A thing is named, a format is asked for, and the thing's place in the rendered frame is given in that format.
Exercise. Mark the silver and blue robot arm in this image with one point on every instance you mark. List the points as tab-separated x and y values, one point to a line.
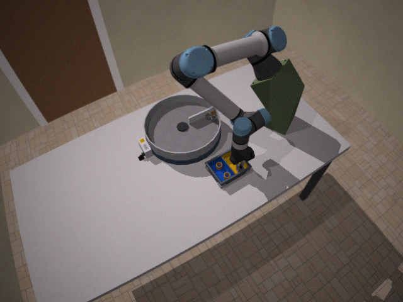
191	66

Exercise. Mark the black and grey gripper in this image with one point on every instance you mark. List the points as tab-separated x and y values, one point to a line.
238	154

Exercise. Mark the blue and yellow divided bin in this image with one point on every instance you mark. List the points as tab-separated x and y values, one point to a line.
227	166

